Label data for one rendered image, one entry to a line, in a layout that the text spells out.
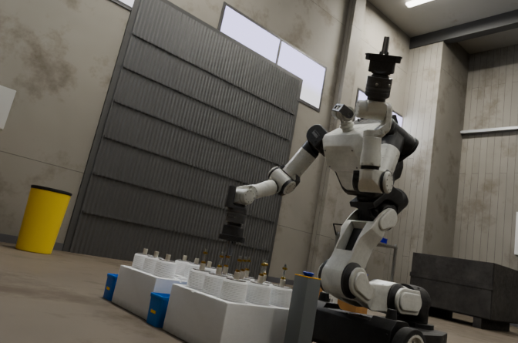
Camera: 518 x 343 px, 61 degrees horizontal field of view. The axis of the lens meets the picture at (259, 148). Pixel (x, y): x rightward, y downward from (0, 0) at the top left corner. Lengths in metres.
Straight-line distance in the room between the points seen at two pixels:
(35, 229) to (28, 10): 2.40
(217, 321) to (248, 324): 0.12
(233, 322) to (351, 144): 0.83
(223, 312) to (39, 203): 3.18
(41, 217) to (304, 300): 3.29
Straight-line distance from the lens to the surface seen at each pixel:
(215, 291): 1.76
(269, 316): 1.74
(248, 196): 1.92
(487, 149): 10.52
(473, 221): 10.25
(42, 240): 4.58
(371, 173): 1.59
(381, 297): 2.12
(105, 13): 5.90
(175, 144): 5.94
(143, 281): 2.15
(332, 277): 1.89
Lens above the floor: 0.35
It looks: 13 degrees up
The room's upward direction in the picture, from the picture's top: 11 degrees clockwise
